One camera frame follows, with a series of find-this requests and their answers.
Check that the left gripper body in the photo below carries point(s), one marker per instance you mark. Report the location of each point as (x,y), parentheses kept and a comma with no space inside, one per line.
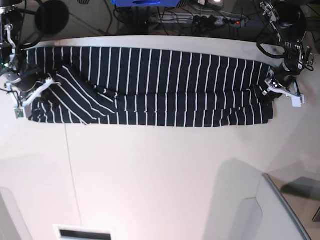
(279,80)

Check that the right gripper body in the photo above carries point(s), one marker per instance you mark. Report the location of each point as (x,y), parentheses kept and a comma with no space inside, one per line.
(27,81)

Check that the navy white striped t-shirt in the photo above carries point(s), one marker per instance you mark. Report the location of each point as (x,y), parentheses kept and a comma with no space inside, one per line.
(149,87)

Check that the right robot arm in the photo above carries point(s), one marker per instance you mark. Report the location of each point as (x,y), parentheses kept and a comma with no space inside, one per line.
(13,57)

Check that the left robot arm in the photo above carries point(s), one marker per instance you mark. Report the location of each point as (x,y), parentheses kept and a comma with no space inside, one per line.
(289,24)

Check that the black round stool seat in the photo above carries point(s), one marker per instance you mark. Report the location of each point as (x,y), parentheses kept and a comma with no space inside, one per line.
(55,18)

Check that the blue box under table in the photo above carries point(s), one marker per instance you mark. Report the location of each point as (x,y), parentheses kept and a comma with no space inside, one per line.
(145,3)

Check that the white power strip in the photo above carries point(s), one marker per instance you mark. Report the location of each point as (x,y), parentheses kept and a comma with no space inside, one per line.
(237,21)

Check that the white panel right front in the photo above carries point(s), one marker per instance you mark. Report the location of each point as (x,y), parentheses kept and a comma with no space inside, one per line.
(247,205)

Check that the white panel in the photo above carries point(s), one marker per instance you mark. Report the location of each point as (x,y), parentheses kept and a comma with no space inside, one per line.
(247,205)
(12,223)

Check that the white panel left front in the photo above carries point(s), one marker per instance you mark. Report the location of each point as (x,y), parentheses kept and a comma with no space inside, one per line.
(12,223)

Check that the white slotted tray front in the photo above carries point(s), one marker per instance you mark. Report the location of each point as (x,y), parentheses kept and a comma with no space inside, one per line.
(72,232)

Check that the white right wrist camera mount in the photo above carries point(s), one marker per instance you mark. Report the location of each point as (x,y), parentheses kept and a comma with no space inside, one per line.
(23,101)

